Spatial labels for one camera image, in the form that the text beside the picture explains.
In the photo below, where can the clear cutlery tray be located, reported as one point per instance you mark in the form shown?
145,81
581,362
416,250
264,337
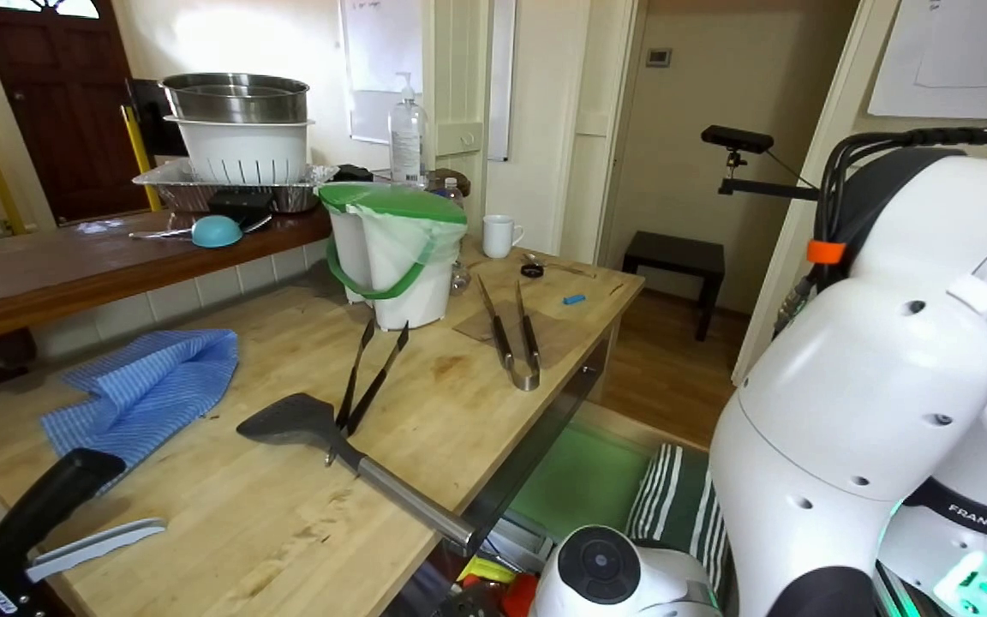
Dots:
524,541

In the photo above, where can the red kitchen utensil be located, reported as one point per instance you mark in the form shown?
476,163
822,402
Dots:
519,595

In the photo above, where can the white wall papers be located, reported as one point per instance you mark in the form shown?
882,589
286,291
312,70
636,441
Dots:
377,56

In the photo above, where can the blue bowl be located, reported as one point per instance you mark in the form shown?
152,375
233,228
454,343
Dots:
216,232

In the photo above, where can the slim black tongs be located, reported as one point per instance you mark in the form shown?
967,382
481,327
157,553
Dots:
353,378

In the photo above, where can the white colander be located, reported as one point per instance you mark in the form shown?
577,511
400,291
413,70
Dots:
241,152

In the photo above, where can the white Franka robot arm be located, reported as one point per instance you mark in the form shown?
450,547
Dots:
857,400

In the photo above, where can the white wall board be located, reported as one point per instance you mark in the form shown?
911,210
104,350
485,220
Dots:
951,56

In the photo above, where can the green white striped towel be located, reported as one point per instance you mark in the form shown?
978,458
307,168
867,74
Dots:
678,500

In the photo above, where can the white drying tray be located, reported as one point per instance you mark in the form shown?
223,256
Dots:
157,171

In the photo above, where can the dark brown wooden counter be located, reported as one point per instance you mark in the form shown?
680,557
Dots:
61,267

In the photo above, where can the black camera stand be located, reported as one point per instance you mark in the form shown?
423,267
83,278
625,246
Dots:
37,514

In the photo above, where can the yellow green kitchen utensil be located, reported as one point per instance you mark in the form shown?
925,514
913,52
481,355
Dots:
485,570

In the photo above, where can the wall thermostat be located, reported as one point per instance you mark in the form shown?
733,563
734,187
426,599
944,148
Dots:
658,58

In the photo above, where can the stainless steel pot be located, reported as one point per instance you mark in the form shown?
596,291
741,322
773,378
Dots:
239,102

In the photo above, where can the tall clear glass bottle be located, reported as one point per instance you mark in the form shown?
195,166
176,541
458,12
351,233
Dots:
406,130

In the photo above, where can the white ceramic mug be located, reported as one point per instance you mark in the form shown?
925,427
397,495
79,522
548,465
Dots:
497,238

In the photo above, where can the small blue plastic item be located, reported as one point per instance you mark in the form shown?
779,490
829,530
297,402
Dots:
574,299

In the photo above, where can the steel tongs with black grips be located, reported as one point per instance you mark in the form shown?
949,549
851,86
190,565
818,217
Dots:
530,343

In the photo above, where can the blue cloth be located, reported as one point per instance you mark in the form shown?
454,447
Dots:
152,382

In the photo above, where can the steel sided kitchen drawer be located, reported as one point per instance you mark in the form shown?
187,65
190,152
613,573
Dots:
514,474

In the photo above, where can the black low stool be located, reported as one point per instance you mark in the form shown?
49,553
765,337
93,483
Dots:
670,250

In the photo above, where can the dark red door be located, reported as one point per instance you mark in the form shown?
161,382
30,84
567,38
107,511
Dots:
61,114

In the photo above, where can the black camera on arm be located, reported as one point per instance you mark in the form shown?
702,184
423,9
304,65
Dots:
734,138

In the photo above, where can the white bin with green lid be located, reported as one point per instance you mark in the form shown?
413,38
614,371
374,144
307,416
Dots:
401,262

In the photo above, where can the green cutting mat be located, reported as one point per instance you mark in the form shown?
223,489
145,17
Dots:
581,482

